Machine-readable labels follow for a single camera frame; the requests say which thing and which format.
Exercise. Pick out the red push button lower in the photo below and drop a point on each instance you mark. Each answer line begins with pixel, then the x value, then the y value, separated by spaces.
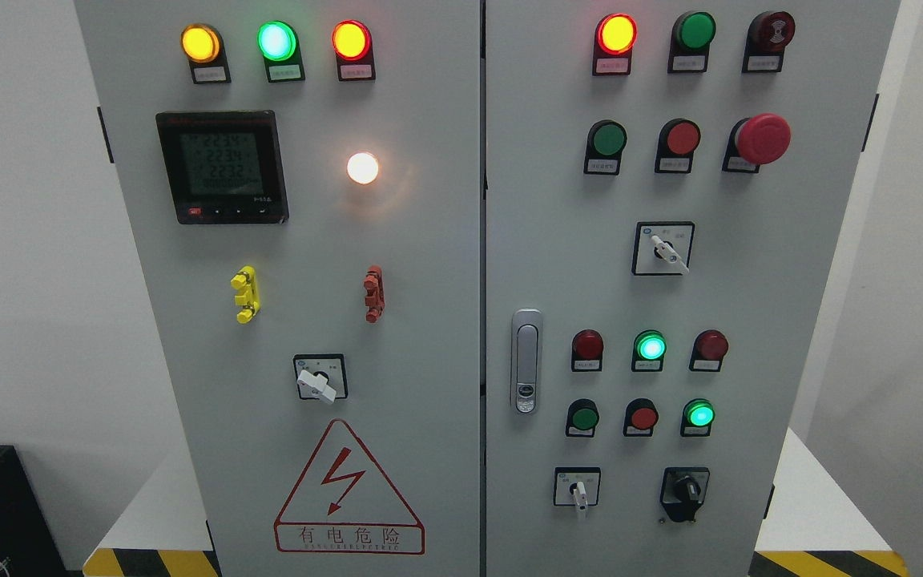
pixel 640 418

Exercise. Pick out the red push button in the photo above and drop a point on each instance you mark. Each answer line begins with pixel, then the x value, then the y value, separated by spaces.
pixel 640 418
pixel 676 145

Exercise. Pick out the silver cabinet door handle lock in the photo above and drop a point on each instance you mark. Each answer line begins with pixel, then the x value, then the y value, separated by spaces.
pixel 525 359

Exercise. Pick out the green indicator light top left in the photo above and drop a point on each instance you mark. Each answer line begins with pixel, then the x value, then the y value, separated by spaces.
pixel 278 44

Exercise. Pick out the red lit indicator right door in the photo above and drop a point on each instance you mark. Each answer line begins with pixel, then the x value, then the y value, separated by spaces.
pixel 615 37

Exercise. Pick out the black digital power meter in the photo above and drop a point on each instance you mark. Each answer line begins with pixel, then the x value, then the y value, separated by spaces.
pixel 224 167

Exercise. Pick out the grey right cabinet door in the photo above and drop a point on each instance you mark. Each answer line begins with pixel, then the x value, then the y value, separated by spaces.
pixel 562 242

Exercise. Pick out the white selector switch lower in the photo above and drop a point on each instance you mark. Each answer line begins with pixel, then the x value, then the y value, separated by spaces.
pixel 577 487

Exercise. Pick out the green push button upper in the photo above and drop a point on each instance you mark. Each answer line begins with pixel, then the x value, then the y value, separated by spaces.
pixel 605 142

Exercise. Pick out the green push button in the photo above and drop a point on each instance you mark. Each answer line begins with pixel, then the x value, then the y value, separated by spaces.
pixel 582 418
pixel 605 142

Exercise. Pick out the red indicator light left door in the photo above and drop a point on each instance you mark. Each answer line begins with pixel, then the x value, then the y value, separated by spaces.
pixel 353 45

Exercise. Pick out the red push button upper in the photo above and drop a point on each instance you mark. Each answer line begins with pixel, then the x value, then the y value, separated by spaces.
pixel 676 145

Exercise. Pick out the grey cabinet door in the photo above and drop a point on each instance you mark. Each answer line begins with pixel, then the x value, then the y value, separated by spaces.
pixel 562 242
pixel 413 375

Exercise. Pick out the red electrical hazard warning sticker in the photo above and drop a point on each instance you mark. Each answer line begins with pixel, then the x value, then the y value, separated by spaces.
pixel 343 502

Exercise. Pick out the green push button lower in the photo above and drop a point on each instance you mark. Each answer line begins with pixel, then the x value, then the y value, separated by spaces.
pixel 582 418

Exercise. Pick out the green lit indicator middle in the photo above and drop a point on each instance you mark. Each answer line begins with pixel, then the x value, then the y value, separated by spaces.
pixel 648 351

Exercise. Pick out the grey left cabinet door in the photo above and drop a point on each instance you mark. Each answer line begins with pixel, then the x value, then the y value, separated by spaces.
pixel 413 375

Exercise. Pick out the green illuminated button lower right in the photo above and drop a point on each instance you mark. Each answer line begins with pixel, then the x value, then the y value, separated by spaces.
pixel 697 418

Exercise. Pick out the green indicator top right door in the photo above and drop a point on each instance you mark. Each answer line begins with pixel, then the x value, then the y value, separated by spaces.
pixel 691 38

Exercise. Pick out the black rotary knob switch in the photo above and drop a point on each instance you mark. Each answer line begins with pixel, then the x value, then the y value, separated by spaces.
pixel 683 492

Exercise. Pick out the red emergency stop mushroom button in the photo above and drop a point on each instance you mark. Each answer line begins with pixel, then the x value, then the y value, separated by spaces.
pixel 756 141

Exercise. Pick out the white selector switch left door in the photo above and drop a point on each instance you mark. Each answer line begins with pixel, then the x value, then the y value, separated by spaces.
pixel 322 377

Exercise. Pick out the yellow indicator light top left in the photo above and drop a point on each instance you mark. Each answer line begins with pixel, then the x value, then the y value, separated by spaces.
pixel 206 54

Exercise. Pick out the red indicator middle right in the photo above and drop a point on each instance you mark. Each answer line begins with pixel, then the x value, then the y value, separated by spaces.
pixel 709 351

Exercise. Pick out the white selector switch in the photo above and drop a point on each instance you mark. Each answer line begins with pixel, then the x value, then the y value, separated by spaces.
pixel 577 487
pixel 662 248

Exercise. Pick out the dark red indicator middle left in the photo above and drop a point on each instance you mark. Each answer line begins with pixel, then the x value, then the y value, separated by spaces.
pixel 587 351

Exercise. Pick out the white selector switch upper right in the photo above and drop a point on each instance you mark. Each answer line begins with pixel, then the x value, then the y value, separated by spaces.
pixel 662 248

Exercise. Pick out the white glowing indicator lamp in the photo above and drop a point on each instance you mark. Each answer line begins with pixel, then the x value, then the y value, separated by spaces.
pixel 362 168

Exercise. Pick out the dark red buzzer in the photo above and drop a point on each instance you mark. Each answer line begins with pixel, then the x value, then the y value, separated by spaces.
pixel 767 37

